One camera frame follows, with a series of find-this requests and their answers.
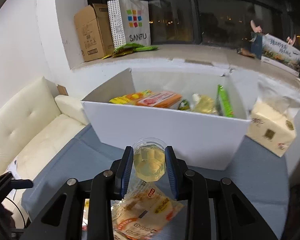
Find yellow jelly cup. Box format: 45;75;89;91
133;138;167;183

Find round pastry pack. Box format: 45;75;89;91
111;180;184;239

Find green yellow chip bag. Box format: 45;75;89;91
192;93;218;115

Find yellow snack box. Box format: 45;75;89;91
109;89;152;105

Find orange snack pack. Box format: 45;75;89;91
135;91;182;108

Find green snack bag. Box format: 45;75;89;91
216;85;235;118

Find white storage box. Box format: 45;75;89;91
82;68;250;170

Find small green pea bag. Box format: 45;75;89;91
178;99;191;111

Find cream leather sofa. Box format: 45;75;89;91
0;77;89;179

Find tissue pack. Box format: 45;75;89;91
247;89;300;157

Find green packets on sill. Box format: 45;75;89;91
102;43;158;60

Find brown cardboard box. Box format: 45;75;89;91
74;3;114;62

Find white Sanfu shopping bag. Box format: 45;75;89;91
107;0;151;48

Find printed box on sill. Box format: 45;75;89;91
261;34;300;76

